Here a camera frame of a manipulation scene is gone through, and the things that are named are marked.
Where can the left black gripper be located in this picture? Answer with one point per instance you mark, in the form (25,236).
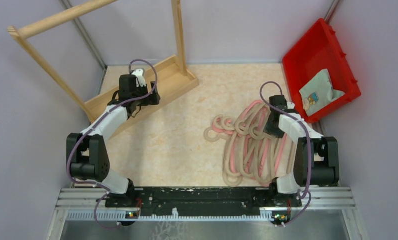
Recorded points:
(154,100)

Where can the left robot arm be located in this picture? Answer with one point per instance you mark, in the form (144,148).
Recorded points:
(87,158)

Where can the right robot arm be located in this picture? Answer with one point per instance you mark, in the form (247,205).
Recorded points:
(316,160)

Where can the wooden hanger rack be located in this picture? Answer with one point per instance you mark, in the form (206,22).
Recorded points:
(172,75)

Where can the black base bar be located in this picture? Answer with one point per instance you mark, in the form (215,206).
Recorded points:
(196,201)

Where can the pink hanger in pile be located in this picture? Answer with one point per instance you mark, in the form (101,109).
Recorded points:
(233,155)

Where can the beige hanger pile front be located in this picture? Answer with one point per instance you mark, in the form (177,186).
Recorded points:
(242,159)

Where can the printed cloth in bin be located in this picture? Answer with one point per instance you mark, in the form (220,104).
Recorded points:
(319,93)

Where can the red plastic bin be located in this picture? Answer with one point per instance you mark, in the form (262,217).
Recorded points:
(319,49)

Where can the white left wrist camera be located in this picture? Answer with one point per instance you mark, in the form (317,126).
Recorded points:
(140,80)

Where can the aluminium rail frame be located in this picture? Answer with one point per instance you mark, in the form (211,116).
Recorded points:
(329,214)

